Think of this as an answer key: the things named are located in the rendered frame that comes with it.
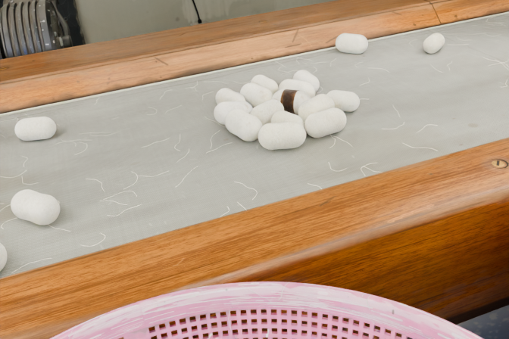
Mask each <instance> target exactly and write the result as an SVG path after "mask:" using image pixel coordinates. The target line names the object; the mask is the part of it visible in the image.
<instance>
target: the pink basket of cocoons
mask: <svg viewBox="0 0 509 339"><path fill-rule="evenodd" d="M251 309H256V310H257V312H256V313H251ZM261 309H266V310H267V312H266V313H262V312H261ZM272 309H276V313H272V312H271V310H272ZM281 309H284V310H287V313H282V311H281ZM240 310H246V313H241V311H240ZM292 310H296V311H297V314H292ZM230 311H236V314H231V315H230ZM302 311H305V312H308V314H307V315H302ZM220 312H226V315H223V316H221V315H220ZM210 313H216V316H212V317H210ZM312 313H317V316H312ZM204 314H205V315H206V318H203V319H200V315H204ZM323 314H327V315H328V318H325V317H323ZM193 316H195V318H196V319H195V320H191V321H190V319H189V317H193ZM333 316H338V317H339V320H338V319H334V318H333ZM184 318H186V321H185V322H181V323H180V319H184ZM343 318H347V319H349V320H348V322H346V321H343ZM242 319H247V322H244V323H242ZM252 319H257V322H251V320H252ZM261 319H267V322H261ZM272 319H277V322H272ZM282 319H287V322H282ZM231 320H237V323H234V324H232V322H231ZM292 320H297V323H292ZM354 320H357V321H359V324H355V323H354ZM172 321H175V322H176V324H174V325H170V324H169V322H172ZM224 321H227V324H226V325H222V324H221V322H224ZM302 321H308V324H307V325H306V324H302ZM212 322H217V325H215V326H211V323H212ZM312 322H317V325H312ZM164 323H165V327H163V328H159V325H160V324H164ZM364 323H368V324H370V327H367V326H364ZM203 324H207V327H205V328H202V327H201V325H203ZM322 324H328V326H327V327H323V326H322ZM195 325H197V329H193V330H192V328H191V326H195ZM333 325H336V326H338V329H335V328H333ZM153 326H154V327H155V330H152V331H149V329H148V328H150V327H153ZM375 326H379V327H380V330H377V329H375ZM343 327H344V328H348V331H343ZM181 328H187V331H183V332H182V331H181ZM245 328H247V329H248V331H247V332H242V329H245ZM253 328H257V329H258V331H252V329H253ZM262 328H267V331H262ZM272 328H277V331H272ZM282 328H286V329H287V332H284V331H282ZM235 329H238V332H236V333H233V330H235ZM292 329H296V330H297V333H295V332H292ZM386 329H388V330H390V331H391V334H390V333H387V332H386ZM175 330H177V333H176V334H171V332H172V331H175ZM227 330H228V334H223V331H227ZM302 330H304V331H308V333H307V334H303V333H302ZM353 330H356V331H358V334H356V333H353ZM215 331H218V334H217V335H213V332H215ZM312 331H315V332H317V335H315V334H312ZM166 332H167V336H165V337H161V334H163V333H166ZM364 332H365V333H368V334H369V337H367V336H364ZM205 333H208V336H207V337H203V334H205ZM322 333H325V334H327V337H325V336H322ZM397 333H399V334H402V336H401V337H398V336H396V334H397ZM332 334H333V335H337V338H333V337H332ZM156 335H157V338H158V339H183V338H184V337H189V339H193V336H194V335H198V338H195V339H243V338H248V339H253V337H258V339H263V337H268V339H273V337H278V339H283V338H287V339H342V337H347V338H348V339H374V335H375V336H377V337H379V339H408V337H410V338H413V339H483V338H482V337H480V336H478V335H476V334H474V333H472V332H471V331H468V330H466V329H464V328H462V327H460V326H458V325H455V324H453V323H451V322H449V321H447V320H444V319H441V318H439V317H438V316H434V315H432V314H430V313H427V312H424V311H422V310H420V309H416V308H414V307H412V306H408V305H405V304H403V303H399V302H396V301H394V300H389V299H386V298H383V297H378V296H375V295H372V294H366V293H362V292H359V291H353V290H349V289H344V288H336V287H331V286H325V285H314V284H306V283H296V282H280V281H256V282H240V283H229V284H221V285H210V286H204V287H200V288H191V289H187V290H182V291H176V292H173V293H169V294H163V295H160V296H157V297H152V298H149V299H146V300H141V301H139V302H136V303H132V304H130V305H127V306H123V307H121V308H118V309H115V310H112V311H110V312H108V313H105V314H102V315H100V316H97V317H95V318H93V319H90V320H88V321H86V322H83V323H81V324H79V325H76V326H74V327H72V328H70V329H68V330H66V331H64V332H62V333H60V334H58V335H56V336H54V337H52V338H50V339H118V338H121V337H123V338H124V339H151V337H153V336H156Z"/></svg>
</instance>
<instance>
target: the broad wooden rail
mask: <svg viewBox="0 0 509 339"><path fill-rule="evenodd" d="M505 12H509V0H336V1H331V2H324V3H319V4H314V5H306V6H301V7H297V8H289V9H285V10H280V11H272V12H267V13H263V14H255V15H250V16H246V17H237V18H233V19H229V20H221V21H216V22H211V23H203V24H199V25H194V26H186V27H181V28H177V29H172V30H165V31H160V32H155V33H147V34H142V35H138V36H130V37H126V38H121V39H115V40H111V41H105V42H96V43H91V44H87V45H78V46H74V47H69V48H62V49H57V50H52V51H44V52H40V53H35V54H27V55H23V56H18V57H13V58H5V59H1V60H0V114H5V113H9V112H13V111H16V110H23V109H27V108H31V107H38V106H42V105H47V104H54V103H58V102H62V101H69V100H73V99H77V98H84V97H88V96H92V95H99V94H103V93H107V92H114V91H118V90H122V89H128V88H132V87H137V86H143V85H148V84H152V83H156V82H163V81H167V80H171V79H178V78H182V77H186V76H193V75H197V74H201V73H208V72H212V71H216V70H223V69H227V68H231V67H237V66H242V65H246V64H253V63H257V62H261V61H268V60H272V59H276V58H283V57H287V56H291V55H295V54H302V53H306V52H310V51H317V50H321V49H325V48H332V47H336V39H337V37H338V36H339V35H341V34H343V33H350V34H358V35H362V36H364V37H366V39H367V40H370V39H377V38H381V37H385V36H392V35H396V34H400V33H407V32H411V31H415V30H422V29H426V28H430V27H434V26H441V25H445V24H449V23H456V22H460V21H464V20H471V19H475V18H479V17H486V16H490V15H494V14H501V13H505Z"/></svg>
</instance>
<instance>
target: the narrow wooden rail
mask: <svg viewBox="0 0 509 339"><path fill-rule="evenodd" d="M256 281H280V282H296V283H306V284H314V285H325V286H331V287H336V288H344V289H349V290H353V291H359V292H362V293H366V294H372V295H375V296H378V297H383V298H386V299H389V300H394V301H396V302H399V303H403V304H405V305H408V306H412V307H414V308H416V309H420V310H422V311H424V312H427V313H430V314H432V315H434V316H438V317H439V318H441V319H444V320H447V321H449V322H451V323H453V324H455V325H457V324H460V323H462V322H465V321H467V320H470V319H473V318H476V317H477V316H481V315H483V314H486V313H489V312H491V311H494V310H496V309H499V308H502V307H504V306H507V305H509V137H508V138H503V139H500V140H497V141H494V142H489V143H486V144H484V145H479V146H476V147H472V148H468V149H465V150H462V151H457V152H454V153H451V154H446V155H443V156H440V157H435V158H432V159H429V160H424V161H421V162H418V163H413V164H410V165H407V166H403V167H399V168H396V169H391V170H389V171H385V172H382V173H377V174H375V175H372V176H367V177H363V178H361V179H355V180H353V181H350V182H345V183H342V184H339V185H334V186H331V187H328V188H323V189H320V190H317V191H312V192H309V193H306V194H301V195H299V196H295V197H291V198H287V199H285V200H281V201H277V202H273V203H270V204H265V205H263V206H259V207H255V208H251V209H249V210H243V211H241V212H238V213H233V214H230V215H227V216H222V217H219V218H216V219H211V220H208V221H205V222H200V223H197V224H194V225H189V226H186V227H183V228H180V229H175V230H173V231H169V232H165V233H161V234H159V235H153V236H151V237H147V238H143V239H139V240H137V241H132V242H129V243H125V244H121V245H117V246H115V247H110V248H107V249H104V250H99V251H96V252H93V253H88V254H85V255H82V256H79V257H74V258H71V259H69V260H63V261H61V262H57V263H53V264H49V265H47V266H41V267H39V268H35V269H31V270H27V271H25V272H20V273H17V274H13V275H9V276H6V277H3V278H0V339H50V338H52V337H54V336H56V335H58V334H60V333H62V332H64V331H66V330H68V329H70V328H72V327H74V326H76V325H79V324H81V323H83V322H86V321H88V320H90V319H93V318H95V317H97V316H100V315H102V314H105V313H108V312H110V311H112V310H115V309H118V308H121V307H123V306H127V305H130V304H132V303H136V302H139V301H141V300H146V299H149V298H152V297H157V296H160V295H163V294H169V293H173V292H176V291H182V290H187V289H191V288H200V287H204V286H210V285H221V284H229V283H240V282H256Z"/></svg>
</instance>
